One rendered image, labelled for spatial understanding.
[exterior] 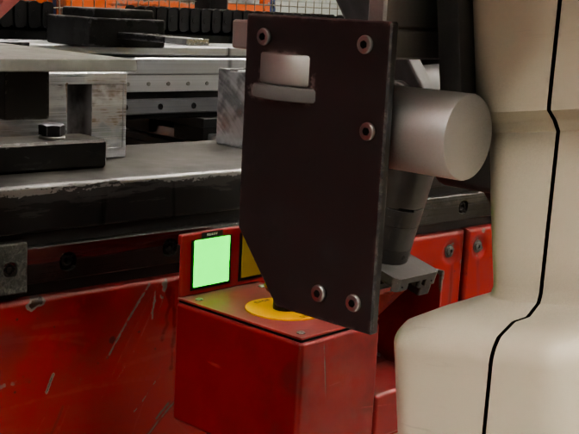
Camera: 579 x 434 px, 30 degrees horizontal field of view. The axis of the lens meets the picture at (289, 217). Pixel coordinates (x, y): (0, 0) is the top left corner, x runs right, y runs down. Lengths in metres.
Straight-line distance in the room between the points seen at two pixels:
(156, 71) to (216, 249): 0.58
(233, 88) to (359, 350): 0.48
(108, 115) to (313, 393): 0.43
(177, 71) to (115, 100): 0.39
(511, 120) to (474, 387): 0.14
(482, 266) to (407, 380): 0.95
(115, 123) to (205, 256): 0.25
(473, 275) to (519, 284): 0.93
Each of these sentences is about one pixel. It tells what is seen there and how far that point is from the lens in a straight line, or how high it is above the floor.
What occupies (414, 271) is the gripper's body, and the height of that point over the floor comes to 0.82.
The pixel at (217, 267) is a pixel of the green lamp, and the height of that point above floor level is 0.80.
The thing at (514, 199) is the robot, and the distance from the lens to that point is 0.58.
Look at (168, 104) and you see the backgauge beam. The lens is 1.58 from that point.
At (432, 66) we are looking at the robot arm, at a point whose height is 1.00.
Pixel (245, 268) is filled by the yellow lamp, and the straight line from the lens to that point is 1.05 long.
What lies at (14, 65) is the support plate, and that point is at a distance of 0.86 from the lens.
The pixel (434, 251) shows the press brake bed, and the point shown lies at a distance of 1.43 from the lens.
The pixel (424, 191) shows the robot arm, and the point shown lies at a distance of 0.99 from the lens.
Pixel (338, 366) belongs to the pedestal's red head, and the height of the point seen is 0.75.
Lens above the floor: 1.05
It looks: 11 degrees down
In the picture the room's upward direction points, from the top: 3 degrees clockwise
